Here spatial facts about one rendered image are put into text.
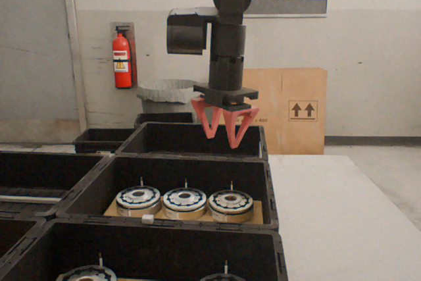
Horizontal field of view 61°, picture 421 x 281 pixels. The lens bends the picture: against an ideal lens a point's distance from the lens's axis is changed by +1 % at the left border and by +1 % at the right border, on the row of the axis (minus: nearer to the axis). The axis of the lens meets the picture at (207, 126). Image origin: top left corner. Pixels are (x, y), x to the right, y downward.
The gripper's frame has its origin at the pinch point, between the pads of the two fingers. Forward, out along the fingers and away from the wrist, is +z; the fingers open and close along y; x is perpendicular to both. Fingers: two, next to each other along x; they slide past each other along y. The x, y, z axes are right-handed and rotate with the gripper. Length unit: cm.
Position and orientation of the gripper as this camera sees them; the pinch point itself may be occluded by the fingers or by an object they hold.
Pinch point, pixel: (222, 138)
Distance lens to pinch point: 63.3
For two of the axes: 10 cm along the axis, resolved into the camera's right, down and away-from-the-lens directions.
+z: -0.4, 9.5, 3.0
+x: 7.7, -1.6, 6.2
